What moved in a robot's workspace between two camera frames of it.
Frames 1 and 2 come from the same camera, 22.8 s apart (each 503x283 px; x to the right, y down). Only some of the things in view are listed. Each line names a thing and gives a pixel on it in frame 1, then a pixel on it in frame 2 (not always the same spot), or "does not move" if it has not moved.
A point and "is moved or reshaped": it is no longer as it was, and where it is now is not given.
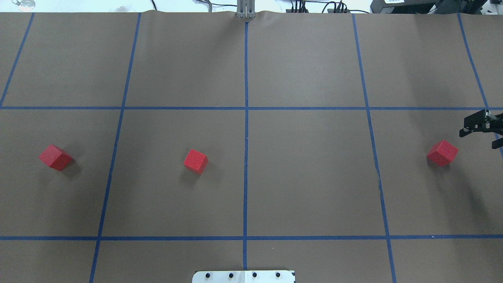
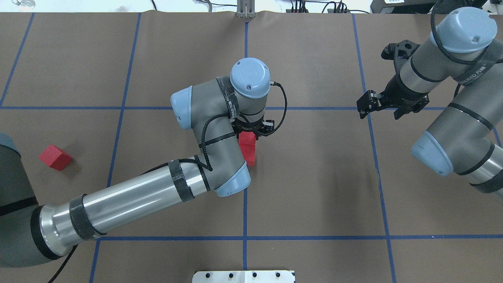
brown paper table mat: (317, 126) does not move
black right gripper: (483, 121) to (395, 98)
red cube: (195, 161) is moved or reshaped
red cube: (55, 157) does not move
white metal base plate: (243, 276) does not move
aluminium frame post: (246, 9) does not move
